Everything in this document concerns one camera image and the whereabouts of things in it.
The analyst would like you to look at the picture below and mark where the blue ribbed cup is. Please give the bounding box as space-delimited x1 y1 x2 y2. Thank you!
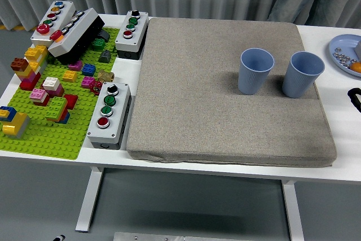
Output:
281 51 325 99
237 47 275 95

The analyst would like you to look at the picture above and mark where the white table leg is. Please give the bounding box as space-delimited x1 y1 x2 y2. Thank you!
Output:
75 166 104 233
281 180 306 241

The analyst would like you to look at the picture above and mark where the green brick baseplate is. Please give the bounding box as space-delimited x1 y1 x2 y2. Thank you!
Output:
0 27 121 160

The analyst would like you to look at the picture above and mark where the yellow grey toy brick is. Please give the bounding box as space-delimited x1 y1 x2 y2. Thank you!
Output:
1 112 31 139

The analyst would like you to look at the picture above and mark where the green toy brick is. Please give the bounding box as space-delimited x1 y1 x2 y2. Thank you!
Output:
45 97 68 120
91 38 107 51

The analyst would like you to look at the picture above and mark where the grey four-button control box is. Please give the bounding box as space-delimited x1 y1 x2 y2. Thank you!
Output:
86 82 132 151
115 10 149 60

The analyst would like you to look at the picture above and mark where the blue toy brick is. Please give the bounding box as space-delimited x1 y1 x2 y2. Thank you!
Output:
81 63 96 77
0 106 17 122

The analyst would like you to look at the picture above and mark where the red toy brick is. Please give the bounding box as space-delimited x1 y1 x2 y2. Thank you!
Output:
19 76 42 91
64 94 79 111

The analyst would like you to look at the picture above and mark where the pink toy brick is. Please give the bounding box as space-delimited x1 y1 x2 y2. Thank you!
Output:
29 88 48 102

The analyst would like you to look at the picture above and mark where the magenta toy brick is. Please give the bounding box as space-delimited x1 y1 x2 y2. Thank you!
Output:
45 84 65 98
68 60 83 72
81 76 95 89

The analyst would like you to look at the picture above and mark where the white toy brick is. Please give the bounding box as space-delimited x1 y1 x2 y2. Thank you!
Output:
42 77 61 89

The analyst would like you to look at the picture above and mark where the red valve handwheel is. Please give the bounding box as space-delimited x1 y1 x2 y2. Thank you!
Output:
90 80 104 94

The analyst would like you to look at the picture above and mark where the brass valve fitting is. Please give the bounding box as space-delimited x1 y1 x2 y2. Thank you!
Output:
98 70 115 82

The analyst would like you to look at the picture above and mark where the brown toy brick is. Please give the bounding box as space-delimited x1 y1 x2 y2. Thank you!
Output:
11 58 29 72

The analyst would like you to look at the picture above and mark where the dark grey sloped brick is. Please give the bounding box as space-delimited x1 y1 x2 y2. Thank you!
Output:
98 50 112 63

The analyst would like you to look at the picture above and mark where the grey-brown cushion mat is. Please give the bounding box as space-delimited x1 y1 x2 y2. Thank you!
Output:
126 16 338 168

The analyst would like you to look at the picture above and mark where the long grey black control box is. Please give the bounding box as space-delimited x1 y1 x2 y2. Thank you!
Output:
48 8 105 65

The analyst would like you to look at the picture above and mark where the grey five-button control box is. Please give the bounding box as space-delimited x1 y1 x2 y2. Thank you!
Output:
30 0 77 49

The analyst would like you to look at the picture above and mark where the blue plate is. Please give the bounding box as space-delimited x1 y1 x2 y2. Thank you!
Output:
329 34 361 77

